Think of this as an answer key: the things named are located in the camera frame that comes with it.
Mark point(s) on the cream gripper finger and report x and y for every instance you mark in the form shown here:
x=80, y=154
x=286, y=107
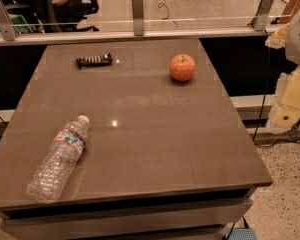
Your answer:
x=285, y=112

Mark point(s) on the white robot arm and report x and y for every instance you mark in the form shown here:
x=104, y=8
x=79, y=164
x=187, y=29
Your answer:
x=287, y=37

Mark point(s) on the clear plastic water bottle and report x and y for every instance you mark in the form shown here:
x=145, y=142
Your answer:
x=49, y=180

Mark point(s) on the red apple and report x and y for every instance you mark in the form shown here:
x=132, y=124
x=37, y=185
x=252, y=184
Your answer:
x=182, y=67

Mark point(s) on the blue perforated box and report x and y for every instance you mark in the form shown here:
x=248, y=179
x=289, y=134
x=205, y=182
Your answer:
x=240, y=234

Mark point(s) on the black office chair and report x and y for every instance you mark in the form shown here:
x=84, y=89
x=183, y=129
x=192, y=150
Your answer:
x=62, y=19

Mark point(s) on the glass barrier panel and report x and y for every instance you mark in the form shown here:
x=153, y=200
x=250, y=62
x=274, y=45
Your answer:
x=162, y=19

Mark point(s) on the green bin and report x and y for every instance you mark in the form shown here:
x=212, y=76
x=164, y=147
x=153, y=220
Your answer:
x=21, y=24

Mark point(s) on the right metal glass bracket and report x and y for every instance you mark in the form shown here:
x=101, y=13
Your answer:
x=259, y=21

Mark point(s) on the left metal glass bracket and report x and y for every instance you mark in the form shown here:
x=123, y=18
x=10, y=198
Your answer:
x=8, y=31

